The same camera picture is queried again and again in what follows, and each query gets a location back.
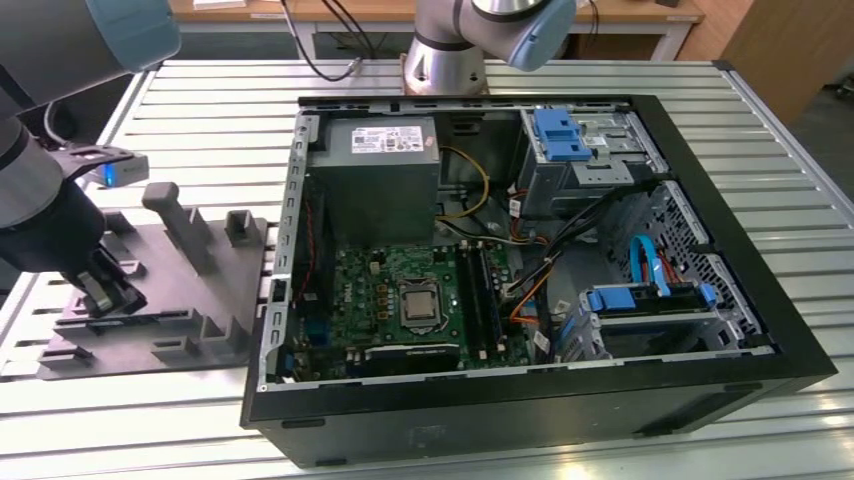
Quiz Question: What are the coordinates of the silver CPU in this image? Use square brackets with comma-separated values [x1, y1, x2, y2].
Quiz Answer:
[401, 291, 436, 321]

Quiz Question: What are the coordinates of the red black twisted wire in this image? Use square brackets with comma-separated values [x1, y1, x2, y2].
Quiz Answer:
[300, 205, 323, 304]

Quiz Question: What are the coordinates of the CPU socket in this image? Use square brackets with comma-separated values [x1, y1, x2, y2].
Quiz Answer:
[393, 281, 447, 337]

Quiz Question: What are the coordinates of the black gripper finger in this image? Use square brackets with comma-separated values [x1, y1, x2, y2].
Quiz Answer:
[91, 246, 149, 315]
[63, 263, 120, 321]

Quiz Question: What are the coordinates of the black PC case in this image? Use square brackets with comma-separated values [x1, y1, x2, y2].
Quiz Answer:
[237, 93, 839, 469]

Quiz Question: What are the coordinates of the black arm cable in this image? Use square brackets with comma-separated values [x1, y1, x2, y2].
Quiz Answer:
[277, 0, 365, 84]

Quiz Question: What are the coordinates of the wooden cabinet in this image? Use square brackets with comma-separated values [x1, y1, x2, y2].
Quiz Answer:
[679, 0, 854, 129]

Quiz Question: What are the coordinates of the blue drive bay latch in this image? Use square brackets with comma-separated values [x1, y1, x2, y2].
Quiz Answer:
[532, 108, 599, 162]

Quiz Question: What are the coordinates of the hard disk in blue carrier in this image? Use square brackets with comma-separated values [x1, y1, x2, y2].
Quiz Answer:
[584, 282, 720, 315]

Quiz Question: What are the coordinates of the black case fan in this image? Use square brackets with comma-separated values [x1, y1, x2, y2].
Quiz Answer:
[292, 192, 335, 306]

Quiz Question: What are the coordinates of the black cable bundle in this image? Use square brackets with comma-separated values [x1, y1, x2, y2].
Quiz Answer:
[503, 179, 660, 301]

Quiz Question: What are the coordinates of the grey metal drive cage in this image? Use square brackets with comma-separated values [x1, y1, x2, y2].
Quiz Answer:
[519, 107, 668, 219]

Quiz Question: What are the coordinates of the grey parts rack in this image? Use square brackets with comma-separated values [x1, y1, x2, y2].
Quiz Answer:
[36, 182, 275, 384]

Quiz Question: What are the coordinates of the grey power supply unit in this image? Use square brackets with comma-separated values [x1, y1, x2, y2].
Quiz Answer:
[307, 117, 443, 246]

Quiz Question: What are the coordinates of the yellow wire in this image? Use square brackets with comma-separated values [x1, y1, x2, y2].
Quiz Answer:
[436, 144, 492, 221]

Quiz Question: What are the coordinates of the black graphics card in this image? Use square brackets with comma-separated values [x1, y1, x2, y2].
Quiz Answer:
[359, 342, 463, 375]

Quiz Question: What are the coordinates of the wooden desk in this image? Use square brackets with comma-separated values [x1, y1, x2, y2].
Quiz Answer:
[165, 0, 707, 62]

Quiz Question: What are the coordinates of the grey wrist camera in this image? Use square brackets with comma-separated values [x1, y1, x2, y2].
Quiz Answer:
[64, 143, 152, 190]

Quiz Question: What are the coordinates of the blue data cable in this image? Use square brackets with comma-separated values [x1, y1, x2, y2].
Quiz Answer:
[628, 234, 675, 299]

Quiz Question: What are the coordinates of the grey metal disk bay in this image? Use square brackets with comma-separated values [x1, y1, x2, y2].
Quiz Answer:
[552, 284, 775, 361]

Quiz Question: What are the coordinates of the green motherboard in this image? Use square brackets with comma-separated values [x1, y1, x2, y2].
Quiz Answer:
[285, 242, 535, 381]

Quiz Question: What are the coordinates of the black RAM slot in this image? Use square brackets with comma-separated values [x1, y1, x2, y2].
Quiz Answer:
[455, 242, 483, 357]
[472, 242, 500, 351]
[461, 242, 490, 357]

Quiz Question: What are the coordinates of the orange wire bundle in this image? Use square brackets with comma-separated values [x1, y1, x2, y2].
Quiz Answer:
[510, 279, 562, 326]

